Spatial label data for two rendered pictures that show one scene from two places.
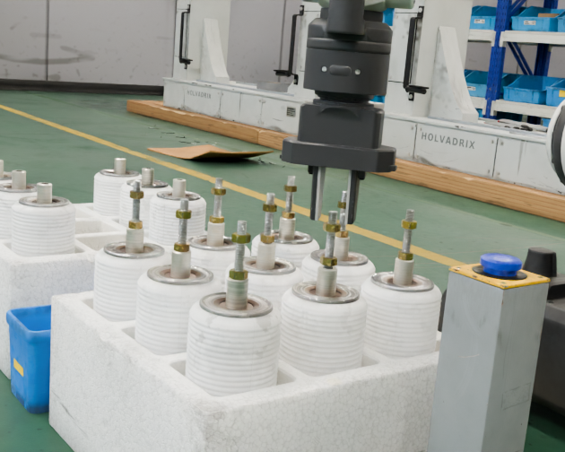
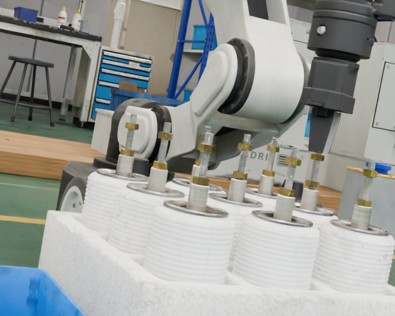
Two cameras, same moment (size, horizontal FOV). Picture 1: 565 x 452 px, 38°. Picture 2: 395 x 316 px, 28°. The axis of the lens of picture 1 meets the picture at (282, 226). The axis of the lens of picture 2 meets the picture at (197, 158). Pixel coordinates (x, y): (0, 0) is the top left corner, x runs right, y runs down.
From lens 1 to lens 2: 1.37 m
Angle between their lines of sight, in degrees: 80
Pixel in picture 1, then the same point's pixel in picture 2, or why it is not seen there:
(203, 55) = not seen: outside the picture
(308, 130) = (345, 84)
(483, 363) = (393, 228)
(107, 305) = (218, 272)
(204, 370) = (382, 282)
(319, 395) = not seen: hidden behind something
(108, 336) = (275, 296)
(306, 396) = not seen: hidden behind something
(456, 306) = (377, 197)
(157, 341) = (307, 281)
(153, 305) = (311, 249)
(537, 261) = (146, 167)
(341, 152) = (349, 100)
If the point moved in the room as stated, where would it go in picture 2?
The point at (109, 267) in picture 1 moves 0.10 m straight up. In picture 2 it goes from (226, 230) to (242, 141)
